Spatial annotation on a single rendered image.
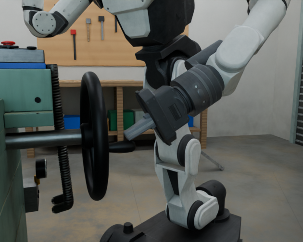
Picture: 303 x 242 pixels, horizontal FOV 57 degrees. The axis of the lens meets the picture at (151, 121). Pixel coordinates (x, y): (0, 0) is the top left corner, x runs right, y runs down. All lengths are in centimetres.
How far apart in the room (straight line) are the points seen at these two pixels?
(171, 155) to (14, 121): 73
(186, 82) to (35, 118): 32
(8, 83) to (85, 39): 328
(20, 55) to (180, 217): 102
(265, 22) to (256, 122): 399
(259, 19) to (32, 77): 50
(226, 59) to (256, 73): 397
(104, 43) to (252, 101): 235
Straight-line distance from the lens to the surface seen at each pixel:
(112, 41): 390
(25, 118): 63
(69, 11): 113
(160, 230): 152
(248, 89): 450
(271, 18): 71
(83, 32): 391
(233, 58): 58
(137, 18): 100
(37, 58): 65
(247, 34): 62
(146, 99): 52
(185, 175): 121
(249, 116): 456
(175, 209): 138
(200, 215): 137
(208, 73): 56
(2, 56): 66
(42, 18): 109
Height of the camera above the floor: 95
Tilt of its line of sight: 10 degrees down
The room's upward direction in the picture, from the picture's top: straight up
